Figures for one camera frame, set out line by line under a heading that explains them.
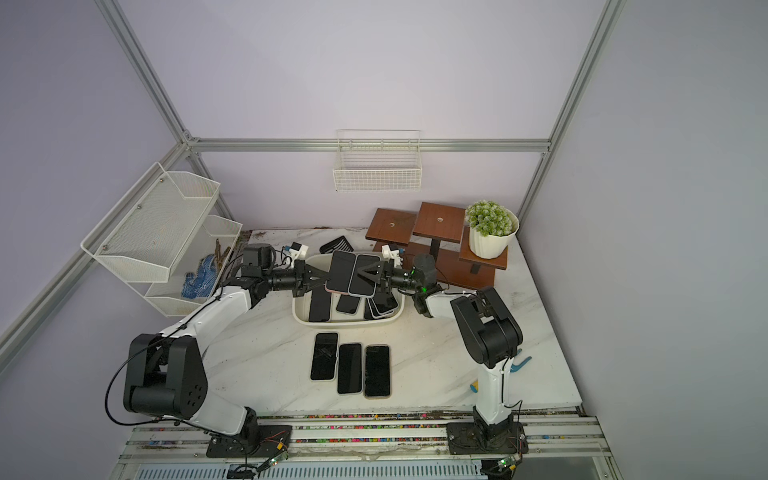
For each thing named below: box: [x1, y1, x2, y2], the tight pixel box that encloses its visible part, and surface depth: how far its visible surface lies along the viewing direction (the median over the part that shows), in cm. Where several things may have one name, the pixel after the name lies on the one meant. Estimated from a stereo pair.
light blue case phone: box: [348, 254, 381, 298], surface depth 83 cm
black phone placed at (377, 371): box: [365, 345, 390, 397], surface depth 86 cm
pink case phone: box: [324, 250, 356, 296], surface depth 85 cm
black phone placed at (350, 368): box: [338, 343, 362, 394], surface depth 88 cm
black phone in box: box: [336, 294, 360, 314], surface depth 100 cm
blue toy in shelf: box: [181, 254, 218, 299], surface depth 90 cm
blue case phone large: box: [367, 291, 399, 319], surface depth 97 cm
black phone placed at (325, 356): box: [310, 333, 338, 380], surface depth 90 cm
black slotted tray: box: [319, 235, 354, 254], surface depth 117 cm
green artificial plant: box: [465, 200, 513, 237], surface depth 83 cm
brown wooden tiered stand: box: [365, 202, 508, 289], surface depth 98 cm
